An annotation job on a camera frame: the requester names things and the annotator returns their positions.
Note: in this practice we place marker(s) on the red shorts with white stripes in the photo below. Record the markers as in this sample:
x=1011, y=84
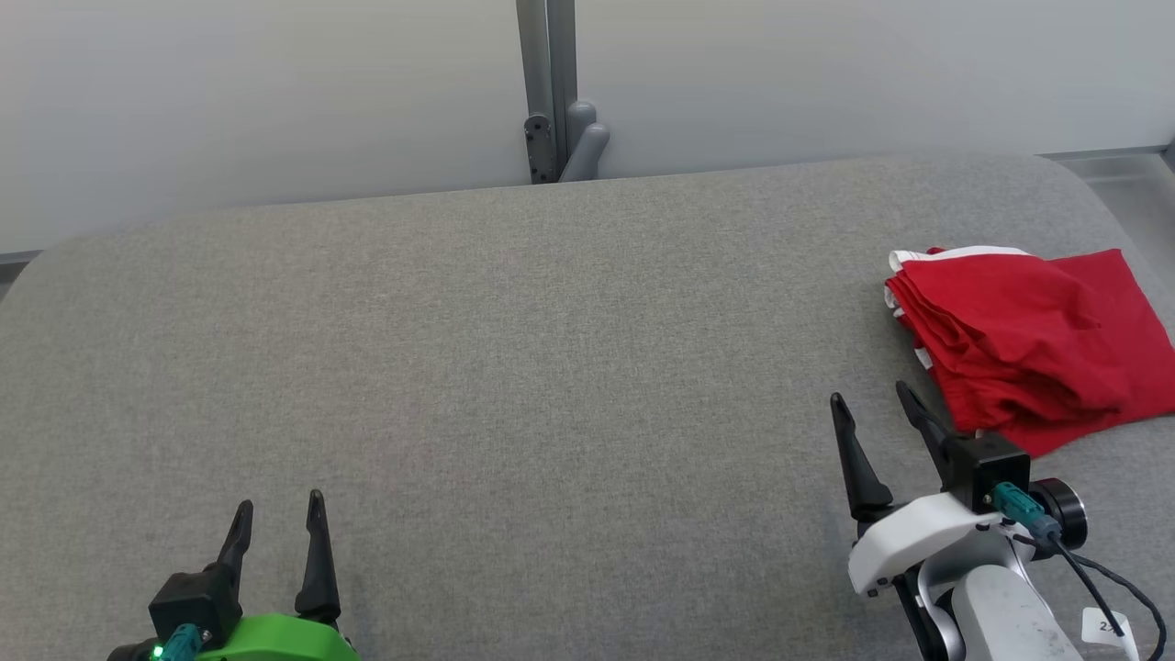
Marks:
x=1001, y=312

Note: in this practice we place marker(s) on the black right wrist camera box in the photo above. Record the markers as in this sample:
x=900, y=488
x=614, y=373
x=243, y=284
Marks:
x=987, y=468

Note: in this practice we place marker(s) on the red basketball jersey shirt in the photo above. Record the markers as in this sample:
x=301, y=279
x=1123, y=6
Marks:
x=1138, y=321

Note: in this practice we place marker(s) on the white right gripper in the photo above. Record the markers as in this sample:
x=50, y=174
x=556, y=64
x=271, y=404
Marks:
x=909, y=537

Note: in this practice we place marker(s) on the grey metal wall post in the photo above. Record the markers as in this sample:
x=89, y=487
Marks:
x=546, y=55

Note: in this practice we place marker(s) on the dark grey hinge plate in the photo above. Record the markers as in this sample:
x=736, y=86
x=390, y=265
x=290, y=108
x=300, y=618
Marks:
x=540, y=151

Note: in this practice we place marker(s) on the grey fabric sofa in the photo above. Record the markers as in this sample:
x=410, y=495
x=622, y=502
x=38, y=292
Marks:
x=551, y=367

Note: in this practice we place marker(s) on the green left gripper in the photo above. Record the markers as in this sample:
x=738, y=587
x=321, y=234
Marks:
x=275, y=641

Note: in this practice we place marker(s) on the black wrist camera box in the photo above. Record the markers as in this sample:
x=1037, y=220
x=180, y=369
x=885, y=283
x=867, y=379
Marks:
x=193, y=597
x=987, y=468

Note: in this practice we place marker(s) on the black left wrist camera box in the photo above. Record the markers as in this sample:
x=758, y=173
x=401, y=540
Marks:
x=193, y=597

